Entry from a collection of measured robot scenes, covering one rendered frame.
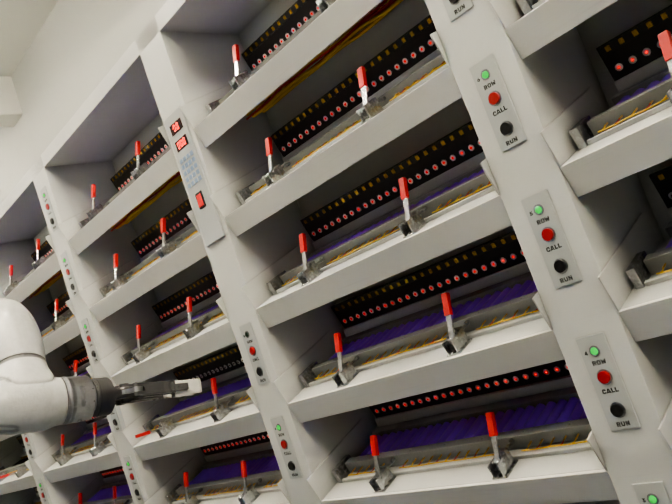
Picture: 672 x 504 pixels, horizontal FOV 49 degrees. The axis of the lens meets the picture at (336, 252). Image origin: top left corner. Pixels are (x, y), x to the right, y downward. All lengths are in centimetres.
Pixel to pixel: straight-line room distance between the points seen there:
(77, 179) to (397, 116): 125
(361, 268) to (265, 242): 35
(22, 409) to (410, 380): 70
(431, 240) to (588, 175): 26
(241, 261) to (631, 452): 79
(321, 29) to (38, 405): 83
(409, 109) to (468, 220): 19
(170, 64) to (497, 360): 89
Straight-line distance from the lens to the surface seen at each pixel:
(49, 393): 146
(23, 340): 152
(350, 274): 122
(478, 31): 102
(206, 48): 163
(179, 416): 191
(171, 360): 175
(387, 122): 112
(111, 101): 184
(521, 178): 99
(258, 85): 134
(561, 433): 113
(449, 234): 107
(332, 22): 120
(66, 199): 213
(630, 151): 92
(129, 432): 203
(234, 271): 145
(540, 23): 98
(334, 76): 147
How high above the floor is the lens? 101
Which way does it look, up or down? 6 degrees up
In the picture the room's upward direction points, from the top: 20 degrees counter-clockwise
